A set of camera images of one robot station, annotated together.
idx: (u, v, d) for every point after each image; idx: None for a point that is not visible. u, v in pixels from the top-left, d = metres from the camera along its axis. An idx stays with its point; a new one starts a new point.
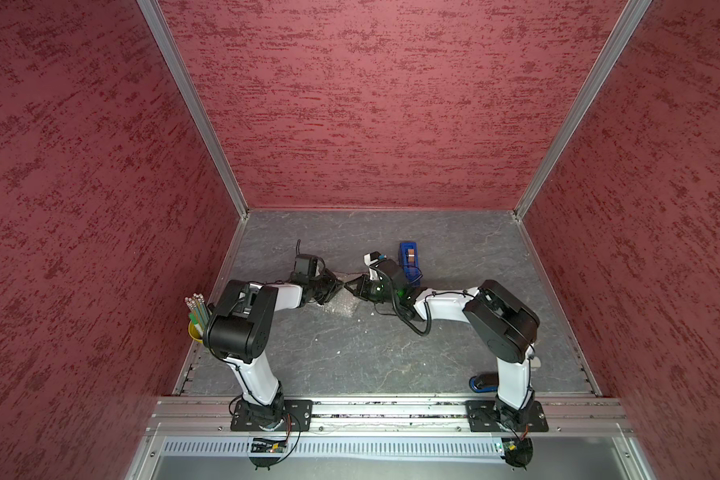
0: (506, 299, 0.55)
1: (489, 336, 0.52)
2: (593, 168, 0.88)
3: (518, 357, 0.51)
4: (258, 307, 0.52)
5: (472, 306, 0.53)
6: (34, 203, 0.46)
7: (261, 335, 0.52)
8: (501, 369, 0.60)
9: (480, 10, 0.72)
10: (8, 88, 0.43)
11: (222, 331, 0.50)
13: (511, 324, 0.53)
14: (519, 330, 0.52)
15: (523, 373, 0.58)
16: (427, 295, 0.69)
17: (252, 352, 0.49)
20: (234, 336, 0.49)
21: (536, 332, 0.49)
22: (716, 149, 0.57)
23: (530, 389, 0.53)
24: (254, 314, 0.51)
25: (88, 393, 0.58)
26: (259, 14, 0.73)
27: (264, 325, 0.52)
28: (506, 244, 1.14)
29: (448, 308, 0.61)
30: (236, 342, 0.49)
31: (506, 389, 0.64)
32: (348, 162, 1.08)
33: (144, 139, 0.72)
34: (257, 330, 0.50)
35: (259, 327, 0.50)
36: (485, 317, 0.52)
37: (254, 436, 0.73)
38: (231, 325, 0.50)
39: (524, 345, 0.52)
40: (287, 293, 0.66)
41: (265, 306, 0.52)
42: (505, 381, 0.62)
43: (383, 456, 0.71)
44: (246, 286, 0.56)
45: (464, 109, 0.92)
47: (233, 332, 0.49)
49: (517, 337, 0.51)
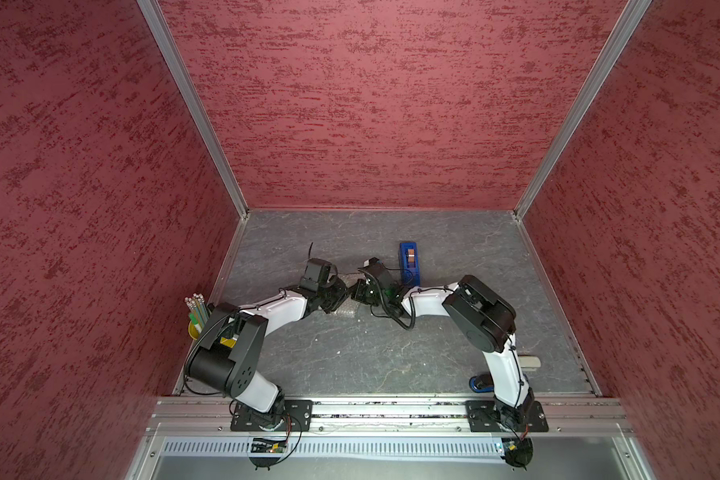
0: (484, 293, 0.58)
1: (467, 329, 0.56)
2: (593, 168, 0.88)
3: (496, 347, 0.55)
4: (242, 341, 0.46)
5: (453, 300, 0.57)
6: (33, 203, 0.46)
7: (243, 372, 0.47)
8: (492, 367, 0.62)
9: (481, 10, 0.72)
10: (8, 88, 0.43)
11: (204, 363, 0.46)
13: (488, 316, 0.56)
14: (496, 320, 0.56)
15: (509, 363, 0.60)
16: (413, 292, 0.73)
17: (231, 390, 0.45)
20: (214, 371, 0.45)
21: (512, 322, 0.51)
22: (715, 149, 0.57)
23: (522, 384, 0.65)
24: (238, 350, 0.46)
25: (88, 393, 0.58)
26: (259, 14, 0.73)
27: (248, 362, 0.47)
28: (506, 244, 1.14)
29: (432, 303, 0.65)
30: (215, 377, 0.45)
31: (501, 386, 0.64)
32: (348, 162, 1.08)
33: (144, 138, 0.72)
34: (238, 369, 0.45)
35: (241, 365, 0.45)
36: (463, 310, 0.56)
37: (254, 436, 0.73)
38: (213, 357, 0.47)
39: (501, 335, 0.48)
40: (285, 309, 0.60)
41: (250, 344, 0.46)
42: (497, 377, 0.63)
43: (383, 456, 0.71)
44: (236, 311, 0.51)
45: (464, 110, 0.92)
47: (214, 367, 0.45)
49: (493, 328, 0.55)
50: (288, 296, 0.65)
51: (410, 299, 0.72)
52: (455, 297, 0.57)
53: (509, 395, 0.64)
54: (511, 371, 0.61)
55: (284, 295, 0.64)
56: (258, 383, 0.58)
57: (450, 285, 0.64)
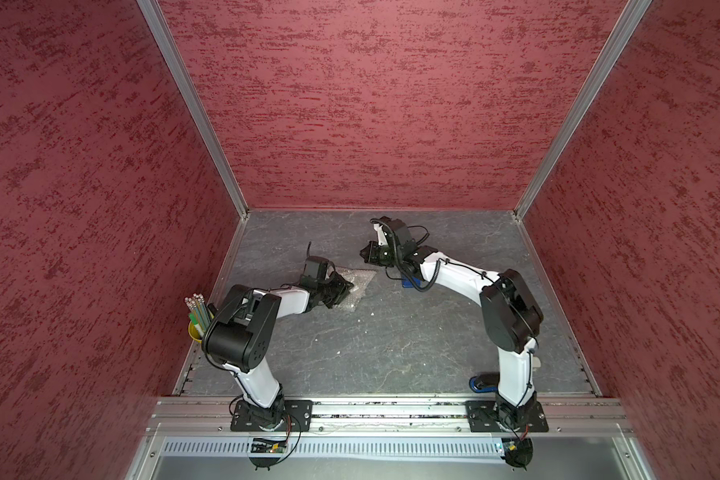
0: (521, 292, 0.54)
1: (493, 323, 0.53)
2: (593, 169, 0.88)
3: (514, 347, 0.52)
4: (258, 316, 0.50)
5: (491, 294, 0.52)
6: (33, 204, 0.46)
7: (260, 345, 0.50)
8: (504, 364, 0.61)
9: (481, 10, 0.72)
10: (7, 88, 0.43)
11: (221, 339, 0.49)
13: (517, 314, 0.54)
14: (523, 320, 0.54)
15: (522, 367, 0.59)
16: (441, 259, 0.67)
17: (249, 363, 0.48)
20: (232, 345, 0.48)
21: (537, 327, 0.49)
22: (715, 149, 0.57)
23: (528, 386, 0.64)
24: (254, 324, 0.49)
25: (88, 393, 0.58)
26: (259, 14, 0.73)
27: (264, 337, 0.51)
28: (506, 244, 1.14)
29: (456, 280, 0.61)
30: (234, 350, 0.48)
31: (507, 384, 0.64)
32: (348, 162, 1.08)
33: (144, 138, 0.72)
34: (256, 340, 0.49)
35: (258, 338, 0.49)
36: (499, 304, 0.52)
37: (254, 436, 0.73)
38: (230, 333, 0.49)
39: (523, 337, 0.53)
40: (294, 298, 0.65)
41: (265, 318, 0.50)
42: (507, 376, 0.62)
43: (383, 456, 0.71)
44: (249, 292, 0.55)
45: (464, 109, 0.92)
47: (232, 340, 0.48)
49: (519, 327, 0.53)
50: (293, 290, 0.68)
51: (438, 266, 0.65)
52: (494, 291, 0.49)
53: (508, 389, 0.64)
54: (521, 375, 0.60)
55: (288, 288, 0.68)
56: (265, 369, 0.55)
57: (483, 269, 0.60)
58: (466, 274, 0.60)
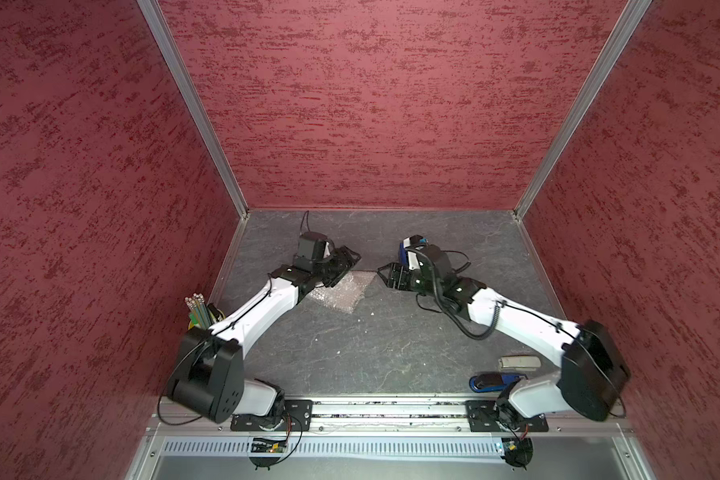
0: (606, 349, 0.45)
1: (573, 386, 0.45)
2: (593, 169, 0.88)
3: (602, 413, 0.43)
4: (217, 371, 0.42)
5: (576, 356, 0.43)
6: (33, 203, 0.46)
7: (229, 396, 0.45)
8: (538, 390, 0.56)
9: (481, 10, 0.72)
10: (8, 88, 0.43)
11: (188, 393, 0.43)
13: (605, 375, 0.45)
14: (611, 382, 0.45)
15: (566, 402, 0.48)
16: (496, 301, 0.56)
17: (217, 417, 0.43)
20: (199, 400, 0.43)
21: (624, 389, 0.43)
22: (715, 149, 0.57)
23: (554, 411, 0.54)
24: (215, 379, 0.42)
25: (88, 393, 0.58)
26: (259, 14, 0.73)
27: (231, 388, 0.45)
28: (506, 244, 1.14)
29: (524, 331, 0.50)
30: (201, 405, 0.43)
31: (522, 401, 0.62)
32: (348, 162, 1.08)
33: (144, 138, 0.72)
34: (219, 397, 0.42)
35: (224, 392, 0.43)
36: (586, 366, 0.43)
37: (254, 436, 0.73)
38: (195, 387, 0.44)
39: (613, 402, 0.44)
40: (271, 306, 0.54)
41: (226, 371, 0.42)
42: (531, 397, 0.59)
43: (383, 456, 0.71)
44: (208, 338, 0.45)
45: (464, 109, 0.92)
47: (198, 396, 0.43)
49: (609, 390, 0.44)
50: (274, 295, 0.56)
51: (497, 308, 0.55)
52: (575, 350, 0.44)
53: (521, 399, 0.62)
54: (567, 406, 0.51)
55: (268, 294, 0.56)
56: (251, 393, 0.57)
57: (554, 320, 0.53)
58: (535, 324, 0.50)
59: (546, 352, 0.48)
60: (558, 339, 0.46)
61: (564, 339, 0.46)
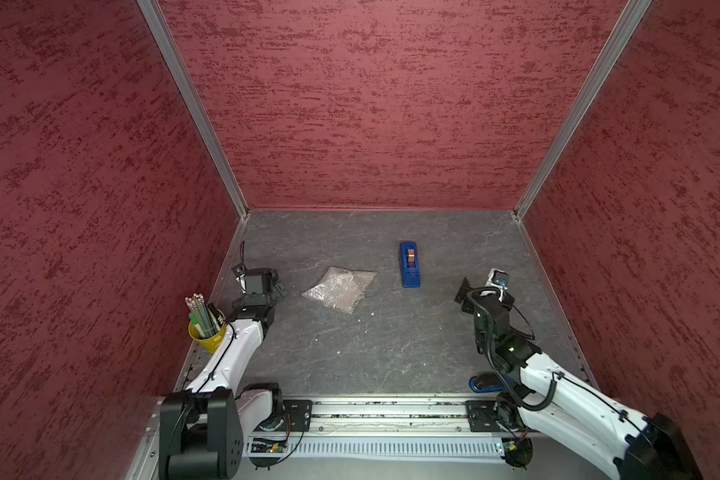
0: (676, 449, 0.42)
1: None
2: (593, 169, 0.88)
3: None
4: (212, 419, 0.41)
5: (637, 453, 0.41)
6: (33, 203, 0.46)
7: (233, 442, 0.43)
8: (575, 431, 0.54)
9: (481, 10, 0.72)
10: (8, 88, 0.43)
11: (183, 466, 0.40)
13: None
14: None
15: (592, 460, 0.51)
16: (554, 374, 0.54)
17: (229, 470, 0.42)
20: (201, 464, 0.40)
21: None
22: (715, 149, 0.57)
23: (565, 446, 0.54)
24: (213, 431, 0.40)
25: (88, 393, 0.58)
26: (259, 14, 0.73)
27: (232, 432, 0.43)
28: (506, 244, 1.14)
29: (580, 408, 0.49)
30: (205, 470, 0.40)
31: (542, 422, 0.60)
32: (348, 162, 1.08)
33: (144, 138, 0.72)
34: (225, 446, 0.41)
35: (228, 442, 0.42)
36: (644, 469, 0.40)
37: (254, 436, 0.73)
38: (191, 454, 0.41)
39: None
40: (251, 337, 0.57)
41: (224, 419, 0.41)
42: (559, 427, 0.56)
43: (383, 456, 0.71)
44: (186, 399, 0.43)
45: (464, 110, 0.92)
47: (198, 462, 0.40)
49: None
50: (240, 337, 0.55)
51: (554, 383, 0.53)
52: (638, 444, 0.42)
53: (532, 417, 0.62)
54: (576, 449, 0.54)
55: (235, 336, 0.55)
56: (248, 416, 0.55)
57: (617, 405, 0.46)
58: (595, 407, 0.48)
59: (598, 433, 0.47)
60: (621, 428, 0.44)
61: (628, 432, 0.44)
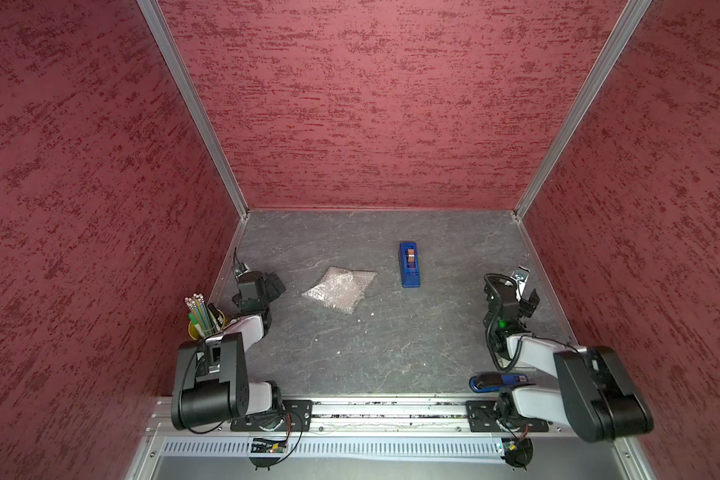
0: (617, 376, 0.46)
1: (573, 398, 0.45)
2: (593, 169, 0.88)
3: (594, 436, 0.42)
4: (226, 357, 0.46)
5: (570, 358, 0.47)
6: (33, 203, 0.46)
7: (241, 387, 0.47)
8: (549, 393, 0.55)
9: (481, 10, 0.72)
10: (7, 88, 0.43)
11: (197, 404, 0.43)
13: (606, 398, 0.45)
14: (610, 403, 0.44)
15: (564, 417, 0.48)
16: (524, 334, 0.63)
17: (239, 410, 0.44)
20: (214, 402, 0.43)
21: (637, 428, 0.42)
22: (715, 149, 0.57)
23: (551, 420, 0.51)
24: (225, 371, 0.45)
25: (88, 393, 0.58)
26: (259, 14, 0.73)
27: (241, 377, 0.47)
28: (506, 244, 1.14)
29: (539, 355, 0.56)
30: (218, 406, 0.43)
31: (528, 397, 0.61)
32: (348, 162, 1.08)
33: (144, 138, 0.72)
34: (236, 385, 0.45)
35: (236, 382, 0.45)
36: (578, 372, 0.46)
37: (254, 436, 0.73)
38: (204, 393, 0.44)
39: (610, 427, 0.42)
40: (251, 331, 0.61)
41: (234, 357, 0.46)
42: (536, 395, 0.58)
43: (383, 456, 0.71)
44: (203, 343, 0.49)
45: (464, 110, 0.92)
47: (211, 400, 0.43)
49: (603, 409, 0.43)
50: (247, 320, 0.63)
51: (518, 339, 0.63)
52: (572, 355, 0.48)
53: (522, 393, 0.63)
54: (558, 421, 0.52)
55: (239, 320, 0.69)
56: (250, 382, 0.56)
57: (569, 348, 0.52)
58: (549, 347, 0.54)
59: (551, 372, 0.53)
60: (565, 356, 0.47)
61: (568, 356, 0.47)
